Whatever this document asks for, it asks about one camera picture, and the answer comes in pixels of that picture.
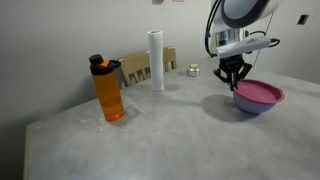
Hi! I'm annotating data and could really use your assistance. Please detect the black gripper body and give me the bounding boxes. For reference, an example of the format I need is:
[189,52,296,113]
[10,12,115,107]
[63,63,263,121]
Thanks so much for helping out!
[218,54,248,76]

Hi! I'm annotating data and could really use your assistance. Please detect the pink and blue bowl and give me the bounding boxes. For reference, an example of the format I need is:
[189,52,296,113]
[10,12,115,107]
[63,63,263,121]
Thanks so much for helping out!
[233,78,285,105]

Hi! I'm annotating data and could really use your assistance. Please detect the blue plastic bowl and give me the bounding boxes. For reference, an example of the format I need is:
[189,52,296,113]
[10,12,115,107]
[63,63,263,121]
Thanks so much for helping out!
[233,91,279,115]

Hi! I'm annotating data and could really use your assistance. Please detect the small silver candle jar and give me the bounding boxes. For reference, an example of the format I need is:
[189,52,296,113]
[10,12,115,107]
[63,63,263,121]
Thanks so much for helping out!
[186,63,201,78]

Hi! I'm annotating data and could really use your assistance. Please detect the white paper towel roll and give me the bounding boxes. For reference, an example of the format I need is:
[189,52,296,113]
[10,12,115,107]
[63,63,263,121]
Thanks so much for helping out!
[147,29,165,92]

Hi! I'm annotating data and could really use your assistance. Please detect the orange water bottle black cap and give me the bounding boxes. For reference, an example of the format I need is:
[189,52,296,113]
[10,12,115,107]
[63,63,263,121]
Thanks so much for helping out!
[88,53,126,122]

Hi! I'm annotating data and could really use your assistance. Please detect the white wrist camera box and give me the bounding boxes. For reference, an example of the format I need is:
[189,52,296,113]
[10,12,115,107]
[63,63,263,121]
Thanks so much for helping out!
[216,35,273,60]

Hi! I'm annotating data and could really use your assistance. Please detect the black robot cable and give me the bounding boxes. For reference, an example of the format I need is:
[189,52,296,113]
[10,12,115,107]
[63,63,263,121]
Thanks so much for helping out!
[203,0,224,58]

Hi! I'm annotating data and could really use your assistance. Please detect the small black wall plate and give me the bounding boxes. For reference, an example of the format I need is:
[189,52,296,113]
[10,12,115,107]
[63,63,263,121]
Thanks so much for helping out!
[297,14,310,26]

